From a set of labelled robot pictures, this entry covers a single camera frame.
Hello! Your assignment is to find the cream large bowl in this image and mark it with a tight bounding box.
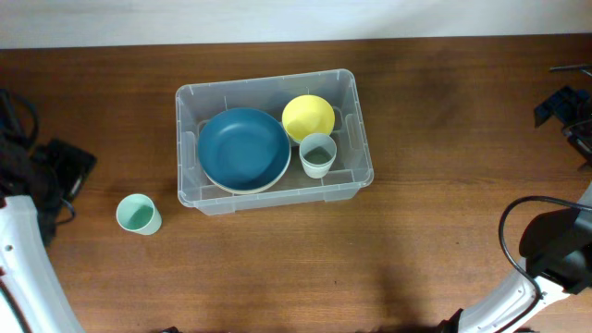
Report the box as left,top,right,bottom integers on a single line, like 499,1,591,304
204,151,292,195

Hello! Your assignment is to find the dark blue large bowl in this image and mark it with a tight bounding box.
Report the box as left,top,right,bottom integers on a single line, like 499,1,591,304
197,107,291,194

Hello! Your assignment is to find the grey cup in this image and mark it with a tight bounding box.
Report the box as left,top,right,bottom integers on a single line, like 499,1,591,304
299,133,337,166

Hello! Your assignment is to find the yellow small bowl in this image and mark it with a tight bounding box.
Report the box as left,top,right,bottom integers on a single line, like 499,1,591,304
281,94,336,143

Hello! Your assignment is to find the cream white cup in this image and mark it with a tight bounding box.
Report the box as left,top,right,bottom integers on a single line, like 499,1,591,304
302,164,331,179

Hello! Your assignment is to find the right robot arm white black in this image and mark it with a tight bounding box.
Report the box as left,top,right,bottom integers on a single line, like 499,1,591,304
437,188,591,333

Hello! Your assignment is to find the clear plastic storage container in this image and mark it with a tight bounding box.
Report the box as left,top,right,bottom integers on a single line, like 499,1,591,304
175,68,375,216

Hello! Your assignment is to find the mint green cup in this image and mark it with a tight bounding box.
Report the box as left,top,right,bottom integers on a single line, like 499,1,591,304
116,193,162,236

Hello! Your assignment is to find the left black cable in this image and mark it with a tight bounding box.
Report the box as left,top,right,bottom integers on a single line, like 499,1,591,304
0,88,78,333

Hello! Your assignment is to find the black cable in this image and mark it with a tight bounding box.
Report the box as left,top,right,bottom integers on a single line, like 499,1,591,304
0,88,78,333
492,195,592,333

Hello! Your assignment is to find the right black cable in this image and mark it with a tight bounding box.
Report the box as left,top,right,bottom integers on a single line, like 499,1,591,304
492,195,592,333

